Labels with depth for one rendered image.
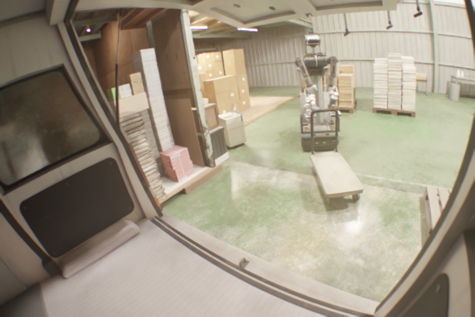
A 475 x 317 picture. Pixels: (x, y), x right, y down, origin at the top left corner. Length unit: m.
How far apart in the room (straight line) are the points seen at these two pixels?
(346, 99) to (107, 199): 4.94
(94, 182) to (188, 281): 0.65
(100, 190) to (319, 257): 1.52
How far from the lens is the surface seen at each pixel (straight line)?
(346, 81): 5.15
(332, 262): 1.70
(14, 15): 1.10
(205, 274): 0.92
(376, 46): 9.45
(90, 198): 1.17
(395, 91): 5.32
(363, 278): 1.67
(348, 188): 2.09
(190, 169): 2.78
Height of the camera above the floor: 1.38
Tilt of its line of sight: 20 degrees down
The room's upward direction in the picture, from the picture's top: 9 degrees counter-clockwise
